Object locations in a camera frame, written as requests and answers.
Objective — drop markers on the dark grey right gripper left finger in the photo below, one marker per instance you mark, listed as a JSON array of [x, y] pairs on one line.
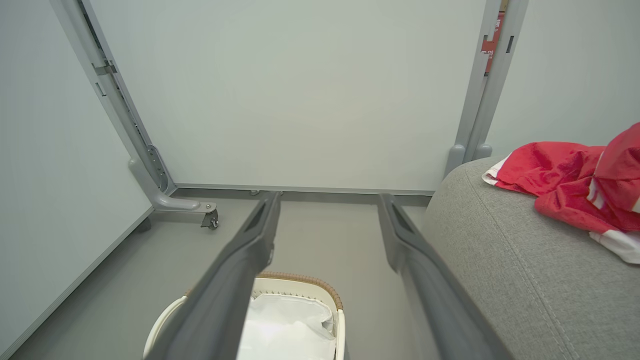
[[225, 300]]

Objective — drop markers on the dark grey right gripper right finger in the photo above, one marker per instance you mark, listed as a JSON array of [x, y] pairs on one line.
[[440, 305]]

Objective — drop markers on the red white striped garment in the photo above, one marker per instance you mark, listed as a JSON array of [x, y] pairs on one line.
[[545, 170]]

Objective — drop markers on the red garment with white stripes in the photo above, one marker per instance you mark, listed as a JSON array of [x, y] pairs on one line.
[[620, 170]]

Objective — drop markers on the white cloth basket liner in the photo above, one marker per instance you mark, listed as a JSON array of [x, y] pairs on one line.
[[285, 330]]

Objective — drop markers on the white basket with brown rim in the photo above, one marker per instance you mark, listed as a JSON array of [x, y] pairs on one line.
[[340, 330]]

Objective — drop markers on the small grey caster wheel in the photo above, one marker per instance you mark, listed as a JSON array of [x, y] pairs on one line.
[[212, 220]]

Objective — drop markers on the grey fabric sofa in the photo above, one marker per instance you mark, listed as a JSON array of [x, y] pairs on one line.
[[525, 280]]

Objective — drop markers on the red sign behind partition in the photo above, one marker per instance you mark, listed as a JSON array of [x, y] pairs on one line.
[[493, 35]]

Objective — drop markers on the grey partition bottom rail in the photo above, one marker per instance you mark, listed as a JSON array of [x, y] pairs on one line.
[[310, 189]]

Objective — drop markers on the grey partition post with foot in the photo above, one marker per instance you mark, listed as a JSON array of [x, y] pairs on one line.
[[150, 167]]

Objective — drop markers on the grey straight partition post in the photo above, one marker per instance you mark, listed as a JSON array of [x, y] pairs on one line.
[[472, 100], [500, 90]]

